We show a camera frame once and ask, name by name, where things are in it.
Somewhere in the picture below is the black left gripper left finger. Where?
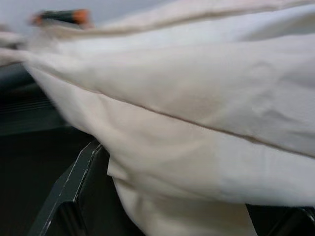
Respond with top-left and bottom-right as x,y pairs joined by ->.
28,141 -> 143,236

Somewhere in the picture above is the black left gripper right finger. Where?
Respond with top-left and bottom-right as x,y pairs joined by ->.
246,204 -> 315,236

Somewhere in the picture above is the black and orange object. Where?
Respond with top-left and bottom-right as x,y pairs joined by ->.
29,9 -> 95,29

